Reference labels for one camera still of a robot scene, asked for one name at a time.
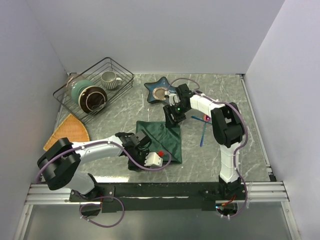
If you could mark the orange woven fan-shaped mat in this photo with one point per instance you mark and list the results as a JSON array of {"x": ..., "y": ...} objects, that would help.
[{"x": 70, "y": 128}]

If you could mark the black wire dish rack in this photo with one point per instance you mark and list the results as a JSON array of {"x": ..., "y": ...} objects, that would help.
[{"x": 93, "y": 74}]

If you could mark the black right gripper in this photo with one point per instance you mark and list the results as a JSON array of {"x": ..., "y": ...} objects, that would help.
[{"x": 168, "y": 110}]

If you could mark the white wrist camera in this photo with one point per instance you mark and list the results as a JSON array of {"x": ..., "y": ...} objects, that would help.
[
  {"x": 172, "y": 97},
  {"x": 153, "y": 160}
]

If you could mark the iridescent rainbow metal spoon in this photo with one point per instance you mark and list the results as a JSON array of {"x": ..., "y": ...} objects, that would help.
[{"x": 206, "y": 120}]

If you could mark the dark green cloth napkin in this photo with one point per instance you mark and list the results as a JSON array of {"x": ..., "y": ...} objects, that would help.
[{"x": 162, "y": 139}]

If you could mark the dark brown ceramic bowl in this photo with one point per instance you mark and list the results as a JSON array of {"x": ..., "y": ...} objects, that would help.
[{"x": 91, "y": 98}]

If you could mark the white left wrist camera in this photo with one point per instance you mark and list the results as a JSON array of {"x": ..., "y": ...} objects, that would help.
[{"x": 153, "y": 160}]

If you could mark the clear glass jar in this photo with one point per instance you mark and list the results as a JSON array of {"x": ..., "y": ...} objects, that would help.
[{"x": 72, "y": 79}]

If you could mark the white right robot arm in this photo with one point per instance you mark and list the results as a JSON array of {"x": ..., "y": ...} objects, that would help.
[{"x": 227, "y": 124}]

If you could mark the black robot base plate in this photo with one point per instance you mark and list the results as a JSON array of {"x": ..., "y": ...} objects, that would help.
[{"x": 147, "y": 196}]

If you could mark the blue star-shaped ceramic dish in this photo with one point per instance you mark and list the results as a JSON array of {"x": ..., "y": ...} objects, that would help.
[{"x": 157, "y": 89}]

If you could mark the blue metal fork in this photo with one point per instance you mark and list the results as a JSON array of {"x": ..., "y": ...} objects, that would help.
[{"x": 199, "y": 119}]

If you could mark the aluminium frame rail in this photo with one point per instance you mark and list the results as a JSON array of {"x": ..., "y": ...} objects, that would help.
[{"x": 267, "y": 192}]

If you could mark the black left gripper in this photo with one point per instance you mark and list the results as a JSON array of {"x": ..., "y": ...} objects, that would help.
[{"x": 132, "y": 167}]

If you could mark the green ceramic bowl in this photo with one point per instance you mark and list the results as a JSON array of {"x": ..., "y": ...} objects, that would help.
[{"x": 78, "y": 87}]

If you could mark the striped grey ceramic mug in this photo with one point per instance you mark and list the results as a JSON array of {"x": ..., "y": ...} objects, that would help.
[{"x": 110, "y": 81}]

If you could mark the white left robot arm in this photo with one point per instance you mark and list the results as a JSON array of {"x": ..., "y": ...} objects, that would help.
[{"x": 59, "y": 165}]

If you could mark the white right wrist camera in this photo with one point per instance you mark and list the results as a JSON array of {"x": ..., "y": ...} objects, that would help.
[{"x": 172, "y": 97}]

